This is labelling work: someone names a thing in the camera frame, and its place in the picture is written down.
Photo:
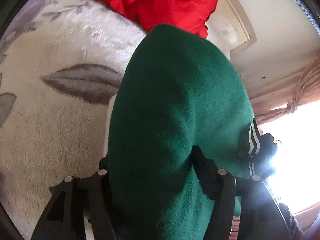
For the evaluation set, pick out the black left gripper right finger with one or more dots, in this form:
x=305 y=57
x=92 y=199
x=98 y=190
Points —
x=260 y=215

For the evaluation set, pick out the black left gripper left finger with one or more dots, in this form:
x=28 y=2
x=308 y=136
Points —
x=72 y=200

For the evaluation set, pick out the green and cream varsity jacket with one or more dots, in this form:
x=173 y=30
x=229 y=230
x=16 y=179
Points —
x=178 y=91

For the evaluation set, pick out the black garment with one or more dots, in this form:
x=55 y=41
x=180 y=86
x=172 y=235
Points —
x=259 y=155

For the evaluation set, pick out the pink window curtain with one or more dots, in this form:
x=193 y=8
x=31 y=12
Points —
x=303 y=89

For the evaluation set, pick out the floral plush bed blanket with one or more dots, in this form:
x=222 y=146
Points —
x=62 y=62

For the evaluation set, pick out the cream bed headboard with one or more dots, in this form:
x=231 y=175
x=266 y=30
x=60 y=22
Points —
x=229 y=28

